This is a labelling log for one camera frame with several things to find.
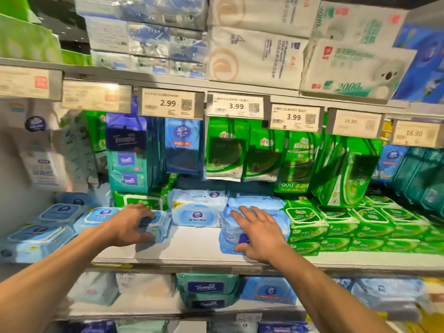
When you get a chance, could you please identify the person's right hand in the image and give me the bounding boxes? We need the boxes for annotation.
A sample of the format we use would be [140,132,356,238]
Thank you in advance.
[230,206,289,264]

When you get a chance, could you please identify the person's left hand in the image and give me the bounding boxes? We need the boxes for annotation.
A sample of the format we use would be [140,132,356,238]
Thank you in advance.
[104,203,155,247]

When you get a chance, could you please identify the blue lidded wet wipes pack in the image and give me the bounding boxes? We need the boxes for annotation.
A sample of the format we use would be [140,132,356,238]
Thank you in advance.
[139,210,173,244]
[37,203,86,226]
[55,192,98,207]
[0,223,76,264]
[74,207,123,234]

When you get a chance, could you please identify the light blue soft wipes pack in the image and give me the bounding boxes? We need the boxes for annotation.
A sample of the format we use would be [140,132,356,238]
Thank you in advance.
[219,207,291,256]
[227,193,286,210]

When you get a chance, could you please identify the person's right forearm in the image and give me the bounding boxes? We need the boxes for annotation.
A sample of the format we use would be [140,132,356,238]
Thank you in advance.
[267,246,396,333]

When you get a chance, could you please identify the person's left forearm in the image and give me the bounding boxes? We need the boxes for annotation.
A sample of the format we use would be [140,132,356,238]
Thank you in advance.
[0,223,118,333]

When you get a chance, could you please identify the green flat wipes pack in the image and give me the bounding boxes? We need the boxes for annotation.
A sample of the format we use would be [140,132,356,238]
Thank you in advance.
[113,191,168,211]

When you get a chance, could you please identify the teal tissue pack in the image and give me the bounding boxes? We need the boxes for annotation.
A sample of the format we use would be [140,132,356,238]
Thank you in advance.
[176,273,241,296]
[180,291,239,310]

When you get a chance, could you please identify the white and blue wipes pack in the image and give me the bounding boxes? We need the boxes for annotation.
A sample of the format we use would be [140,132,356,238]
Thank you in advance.
[169,189,228,228]

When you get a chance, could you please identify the hanging green wipes pack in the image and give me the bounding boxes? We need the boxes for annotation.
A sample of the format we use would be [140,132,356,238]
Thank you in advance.
[311,134,383,209]
[275,131,324,194]
[85,111,108,154]
[244,120,289,183]
[205,117,251,180]

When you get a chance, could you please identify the white wet wipes pack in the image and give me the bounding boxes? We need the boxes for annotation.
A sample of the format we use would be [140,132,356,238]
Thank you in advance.
[67,272,121,306]

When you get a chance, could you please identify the dark blue pack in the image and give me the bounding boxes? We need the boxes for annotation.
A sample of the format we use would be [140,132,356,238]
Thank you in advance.
[68,320,117,333]
[258,322,310,333]

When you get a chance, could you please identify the hanging purple teal tissue packs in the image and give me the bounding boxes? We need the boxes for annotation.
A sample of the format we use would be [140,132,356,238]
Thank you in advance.
[105,97,164,194]

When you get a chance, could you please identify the shelf price tag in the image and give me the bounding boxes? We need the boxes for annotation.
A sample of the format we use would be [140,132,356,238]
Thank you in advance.
[138,87,205,120]
[61,79,133,114]
[0,65,63,102]
[326,108,385,139]
[269,103,325,133]
[391,119,444,149]
[206,92,271,120]

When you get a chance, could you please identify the hanging white patterned tissue pack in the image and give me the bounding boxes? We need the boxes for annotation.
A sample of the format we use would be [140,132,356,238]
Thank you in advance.
[59,110,100,187]

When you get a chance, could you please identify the pile of green wipes packets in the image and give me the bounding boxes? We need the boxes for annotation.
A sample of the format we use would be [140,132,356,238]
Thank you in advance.
[284,195,444,256]

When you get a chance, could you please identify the hanging small blue wipes pack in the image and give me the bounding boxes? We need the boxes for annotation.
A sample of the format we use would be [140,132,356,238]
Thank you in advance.
[372,144,409,183]

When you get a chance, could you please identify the pale blue large wipes pack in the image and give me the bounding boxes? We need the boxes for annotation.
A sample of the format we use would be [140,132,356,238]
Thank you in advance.
[342,277,429,322]

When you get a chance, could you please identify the white toilet paper pack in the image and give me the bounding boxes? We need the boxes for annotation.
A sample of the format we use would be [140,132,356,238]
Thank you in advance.
[207,26,310,90]
[209,0,324,39]

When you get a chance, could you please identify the blue white tissue bundle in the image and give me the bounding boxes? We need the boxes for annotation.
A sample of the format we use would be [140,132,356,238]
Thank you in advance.
[74,0,209,31]
[90,49,207,80]
[85,16,209,63]

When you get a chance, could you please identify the white green koala tissue pack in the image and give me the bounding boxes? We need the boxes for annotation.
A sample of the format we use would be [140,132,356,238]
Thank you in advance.
[311,0,410,49]
[299,38,418,101]

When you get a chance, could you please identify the small light green tissue pack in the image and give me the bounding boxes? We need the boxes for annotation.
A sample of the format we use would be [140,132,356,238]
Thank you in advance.
[61,49,93,66]

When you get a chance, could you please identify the yellow packets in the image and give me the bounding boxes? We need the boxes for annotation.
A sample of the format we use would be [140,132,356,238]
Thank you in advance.
[406,277,444,333]

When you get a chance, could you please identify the large blue tissue pack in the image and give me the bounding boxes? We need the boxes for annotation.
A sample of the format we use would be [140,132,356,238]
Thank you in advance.
[393,23,444,105]

